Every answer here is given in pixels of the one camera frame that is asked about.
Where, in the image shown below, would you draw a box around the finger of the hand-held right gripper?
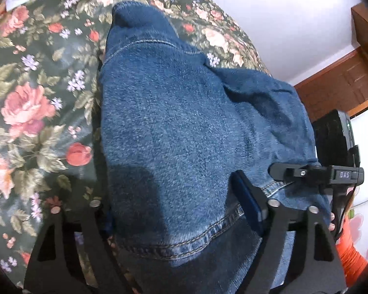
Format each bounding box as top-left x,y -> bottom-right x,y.
268,162 -> 329,188

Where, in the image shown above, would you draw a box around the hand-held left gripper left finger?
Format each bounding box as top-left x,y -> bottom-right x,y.
23,199 -> 133,294

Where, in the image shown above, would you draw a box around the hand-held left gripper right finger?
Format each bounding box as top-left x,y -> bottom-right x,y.
232,169 -> 348,294

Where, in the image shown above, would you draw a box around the blue denim jeans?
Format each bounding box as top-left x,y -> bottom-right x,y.
97,1 -> 332,294

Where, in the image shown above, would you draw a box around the person's right forearm orange sleeve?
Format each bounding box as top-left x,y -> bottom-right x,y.
337,201 -> 368,289

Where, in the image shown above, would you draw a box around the person's right hand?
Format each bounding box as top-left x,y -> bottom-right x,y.
326,211 -> 338,234

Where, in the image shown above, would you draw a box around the wooden panelled door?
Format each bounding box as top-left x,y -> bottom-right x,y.
294,47 -> 368,123

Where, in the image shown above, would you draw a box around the dark floral bedspread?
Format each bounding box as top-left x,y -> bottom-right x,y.
0,0 -> 274,289

